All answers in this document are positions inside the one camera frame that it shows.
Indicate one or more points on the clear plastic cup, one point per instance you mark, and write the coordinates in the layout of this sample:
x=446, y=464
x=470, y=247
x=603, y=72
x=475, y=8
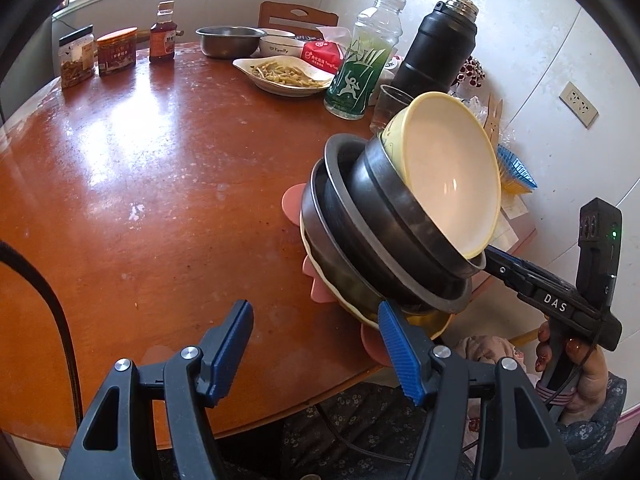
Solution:
x=390, y=107

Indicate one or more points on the blue paper liners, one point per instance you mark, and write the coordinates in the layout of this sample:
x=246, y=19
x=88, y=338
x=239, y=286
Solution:
x=517, y=172

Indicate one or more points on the wide steel basin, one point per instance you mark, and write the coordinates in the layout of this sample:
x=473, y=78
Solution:
x=452, y=300

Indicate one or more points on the small steel bowl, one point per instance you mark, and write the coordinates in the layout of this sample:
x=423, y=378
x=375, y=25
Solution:
x=230, y=42

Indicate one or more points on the white printed ceramic bowl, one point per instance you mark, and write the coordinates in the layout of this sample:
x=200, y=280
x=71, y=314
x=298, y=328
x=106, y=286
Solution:
x=280, y=45

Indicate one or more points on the white oval dish with food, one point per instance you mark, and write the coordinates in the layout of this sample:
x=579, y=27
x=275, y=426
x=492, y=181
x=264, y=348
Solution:
x=280, y=77

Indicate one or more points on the brown sauce bottle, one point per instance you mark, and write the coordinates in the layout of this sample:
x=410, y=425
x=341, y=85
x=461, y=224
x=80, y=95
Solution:
x=162, y=40

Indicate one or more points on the pink plastic plate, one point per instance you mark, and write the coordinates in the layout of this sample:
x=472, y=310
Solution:
x=375, y=347

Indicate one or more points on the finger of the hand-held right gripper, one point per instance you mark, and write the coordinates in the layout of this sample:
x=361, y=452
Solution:
x=515, y=275

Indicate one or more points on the wooden chair carved back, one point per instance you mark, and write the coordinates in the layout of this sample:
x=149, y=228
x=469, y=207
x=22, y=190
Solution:
x=272, y=15

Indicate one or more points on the wooden clips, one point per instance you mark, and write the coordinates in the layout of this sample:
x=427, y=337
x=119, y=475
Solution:
x=492, y=115

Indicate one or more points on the small round steel plate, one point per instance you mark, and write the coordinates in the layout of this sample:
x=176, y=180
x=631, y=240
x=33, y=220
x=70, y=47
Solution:
x=315, y=210

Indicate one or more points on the red tissue packet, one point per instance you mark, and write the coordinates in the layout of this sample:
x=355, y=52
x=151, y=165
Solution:
x=320, y=55

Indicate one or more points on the yellow ceramic bowl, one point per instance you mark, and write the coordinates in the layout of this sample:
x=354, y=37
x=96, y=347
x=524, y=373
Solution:
x=450, y=175

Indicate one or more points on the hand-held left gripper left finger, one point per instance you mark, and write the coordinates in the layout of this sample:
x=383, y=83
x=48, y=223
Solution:
x=230, y=355

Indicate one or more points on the black thermos flask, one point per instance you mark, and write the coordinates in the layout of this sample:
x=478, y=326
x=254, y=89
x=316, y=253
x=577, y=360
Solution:
x=435, y=50

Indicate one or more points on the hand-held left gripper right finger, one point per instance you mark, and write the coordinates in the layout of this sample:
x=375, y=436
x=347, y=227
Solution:
x=400, y=355

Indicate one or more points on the person's right forearm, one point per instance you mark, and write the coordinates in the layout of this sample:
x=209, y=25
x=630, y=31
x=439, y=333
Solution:
x=595, y=440

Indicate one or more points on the yellow shell-shaped plate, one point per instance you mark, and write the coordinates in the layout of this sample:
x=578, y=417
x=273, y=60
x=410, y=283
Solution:
x=425, y=324

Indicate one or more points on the green label plastic bottle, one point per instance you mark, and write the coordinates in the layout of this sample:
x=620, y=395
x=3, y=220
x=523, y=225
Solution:
x=355, y=80

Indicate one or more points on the clear jar black lid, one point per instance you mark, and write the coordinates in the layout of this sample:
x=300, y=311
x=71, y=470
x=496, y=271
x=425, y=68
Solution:
x=77, y=60

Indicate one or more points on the deep steel bowl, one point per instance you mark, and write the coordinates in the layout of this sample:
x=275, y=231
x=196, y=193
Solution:
x=385, y=200

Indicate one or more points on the white wall socket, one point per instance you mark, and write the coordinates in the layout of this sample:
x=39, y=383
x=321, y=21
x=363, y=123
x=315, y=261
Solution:
x=579, y=105

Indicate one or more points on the person's right hand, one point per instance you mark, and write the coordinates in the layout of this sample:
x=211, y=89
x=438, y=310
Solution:
x=590, y=375

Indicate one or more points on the red label jar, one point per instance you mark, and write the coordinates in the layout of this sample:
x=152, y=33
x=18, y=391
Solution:
x=117, y=55

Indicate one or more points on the pink cloth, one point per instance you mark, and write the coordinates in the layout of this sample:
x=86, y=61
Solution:
x=485, y=352

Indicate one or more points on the red berry decoration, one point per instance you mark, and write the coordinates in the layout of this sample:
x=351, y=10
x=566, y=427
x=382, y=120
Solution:
x=470, y=72

